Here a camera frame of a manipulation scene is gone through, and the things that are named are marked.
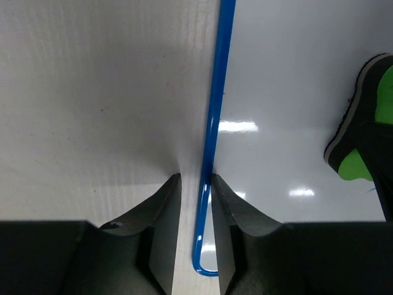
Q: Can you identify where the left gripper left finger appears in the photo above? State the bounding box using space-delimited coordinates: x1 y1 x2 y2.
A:
1 174 182 294

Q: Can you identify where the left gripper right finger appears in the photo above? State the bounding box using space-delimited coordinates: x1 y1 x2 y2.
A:
211 174 392 294

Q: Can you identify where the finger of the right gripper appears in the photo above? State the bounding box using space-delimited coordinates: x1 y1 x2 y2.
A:
352 121 392 221

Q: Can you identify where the green whiteboard eraser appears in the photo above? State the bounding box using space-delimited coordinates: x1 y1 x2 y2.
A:
324 52 393 183

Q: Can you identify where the blue-framed small whiteboard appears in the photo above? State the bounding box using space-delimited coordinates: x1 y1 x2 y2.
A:
192 1 392 277

